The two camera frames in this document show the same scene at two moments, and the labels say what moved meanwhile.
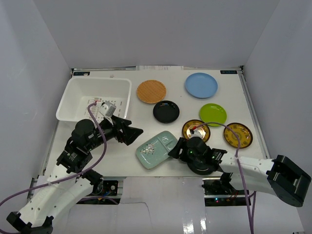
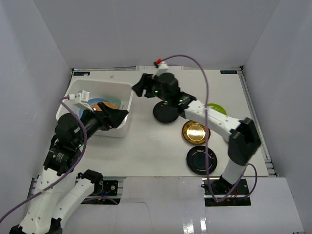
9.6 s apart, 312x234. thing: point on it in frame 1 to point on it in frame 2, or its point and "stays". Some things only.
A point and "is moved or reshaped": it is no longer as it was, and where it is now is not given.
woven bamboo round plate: (151, 91) is moved or reshaped
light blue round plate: (201, 85) to (94, 101)
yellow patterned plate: (196, 124) stays
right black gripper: (175, 152) to (146, 83)
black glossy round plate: (165, 111) stays
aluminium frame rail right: (266, 152) stays
